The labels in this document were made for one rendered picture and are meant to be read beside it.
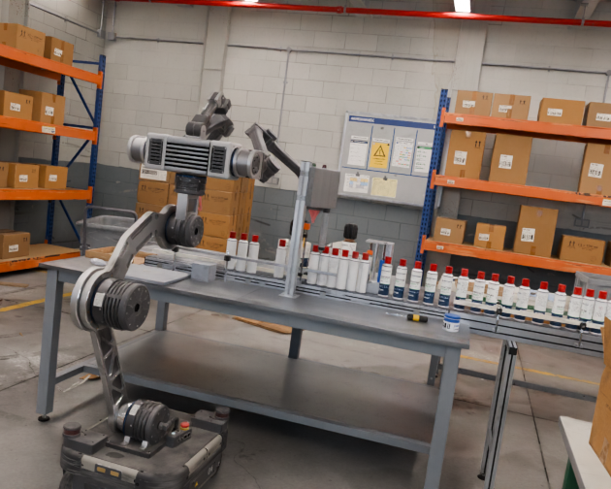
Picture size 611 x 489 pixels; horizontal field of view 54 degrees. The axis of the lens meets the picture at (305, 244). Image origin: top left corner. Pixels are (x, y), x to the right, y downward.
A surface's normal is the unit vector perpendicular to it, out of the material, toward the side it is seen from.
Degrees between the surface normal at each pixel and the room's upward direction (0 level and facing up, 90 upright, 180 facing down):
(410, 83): 90
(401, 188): 90
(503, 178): 90
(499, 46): 90
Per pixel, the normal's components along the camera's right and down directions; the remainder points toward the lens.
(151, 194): -0.19, 0.09
